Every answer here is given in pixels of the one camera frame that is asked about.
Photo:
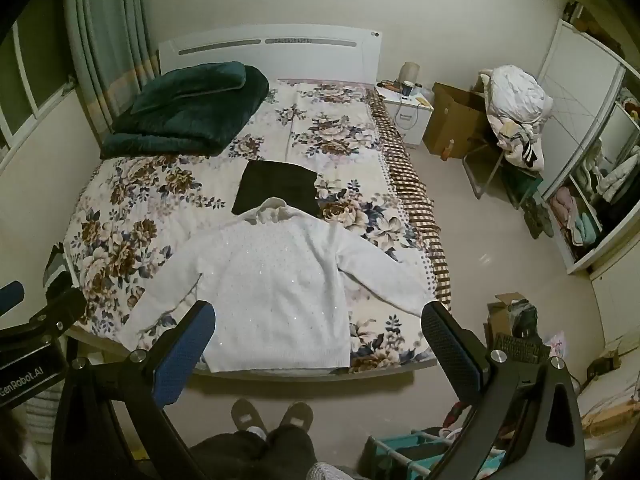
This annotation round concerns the pair of green slippers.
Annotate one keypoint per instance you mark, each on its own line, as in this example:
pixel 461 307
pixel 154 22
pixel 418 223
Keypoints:
pixel 540 220

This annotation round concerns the bed with floral sheet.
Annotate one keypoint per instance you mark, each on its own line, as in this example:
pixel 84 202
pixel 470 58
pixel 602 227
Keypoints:
pixel 150 200

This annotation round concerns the pale green curtain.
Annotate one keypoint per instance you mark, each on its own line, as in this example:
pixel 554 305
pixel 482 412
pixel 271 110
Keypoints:
pixel 110 35

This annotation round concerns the black folded garment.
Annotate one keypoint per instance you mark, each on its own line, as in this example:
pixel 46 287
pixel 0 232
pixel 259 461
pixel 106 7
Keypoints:
pixel 275 185

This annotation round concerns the white wardrobe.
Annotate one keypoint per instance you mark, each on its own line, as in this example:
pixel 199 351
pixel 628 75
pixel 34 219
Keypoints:
pixel 575 85

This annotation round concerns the large brown cardboard box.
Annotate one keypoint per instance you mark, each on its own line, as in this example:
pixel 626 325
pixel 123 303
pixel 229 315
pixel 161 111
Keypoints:
pixel 450 120

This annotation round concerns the white nightstand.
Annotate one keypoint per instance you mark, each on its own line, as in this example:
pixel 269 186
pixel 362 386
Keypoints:
pixel 412 117

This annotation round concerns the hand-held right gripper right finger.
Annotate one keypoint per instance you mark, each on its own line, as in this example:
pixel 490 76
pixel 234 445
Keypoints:
pixel 450 347

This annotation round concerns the small beige table lamp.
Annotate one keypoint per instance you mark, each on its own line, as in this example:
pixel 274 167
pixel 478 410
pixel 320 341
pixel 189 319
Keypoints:
pixel 410 74

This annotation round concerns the pink plastic bag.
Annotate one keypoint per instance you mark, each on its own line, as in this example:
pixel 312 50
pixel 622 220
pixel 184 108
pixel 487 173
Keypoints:
pixel 556 346

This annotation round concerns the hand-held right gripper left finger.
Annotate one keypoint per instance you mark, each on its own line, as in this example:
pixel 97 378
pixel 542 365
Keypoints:
pixel 184 357

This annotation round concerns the person's legs in dark trousers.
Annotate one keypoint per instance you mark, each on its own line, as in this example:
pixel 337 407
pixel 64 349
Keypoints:
pixel 260 455

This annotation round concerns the metal folding chair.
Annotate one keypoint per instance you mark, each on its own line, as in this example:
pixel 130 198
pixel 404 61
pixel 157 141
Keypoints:
pixel 480 170

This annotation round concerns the pile of clothes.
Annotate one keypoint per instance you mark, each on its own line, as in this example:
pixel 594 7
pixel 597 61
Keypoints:
pixel 517 100

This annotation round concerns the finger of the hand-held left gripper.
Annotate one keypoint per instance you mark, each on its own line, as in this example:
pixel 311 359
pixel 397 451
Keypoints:
pixel 11 296
pixel 65 305

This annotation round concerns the white framed window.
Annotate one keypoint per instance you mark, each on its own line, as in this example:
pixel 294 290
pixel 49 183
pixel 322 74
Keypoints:
pixel 25 85

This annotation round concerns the small open cardboard box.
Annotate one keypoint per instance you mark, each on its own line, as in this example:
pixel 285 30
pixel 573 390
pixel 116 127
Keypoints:
pixel 500 320

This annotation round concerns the dark green folded blanket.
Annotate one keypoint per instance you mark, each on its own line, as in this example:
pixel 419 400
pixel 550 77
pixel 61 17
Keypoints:
pixel 190 110

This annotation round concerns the white knit sweater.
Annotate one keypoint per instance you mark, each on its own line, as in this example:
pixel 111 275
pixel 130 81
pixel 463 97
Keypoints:
pixel 280 290

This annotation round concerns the brown slipper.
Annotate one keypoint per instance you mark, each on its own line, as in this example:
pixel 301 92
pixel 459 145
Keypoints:
pixel 296 416
pixel 247 415

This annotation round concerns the white headboard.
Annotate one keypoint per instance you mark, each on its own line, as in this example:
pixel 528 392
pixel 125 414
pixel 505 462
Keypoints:
pixel 300 52

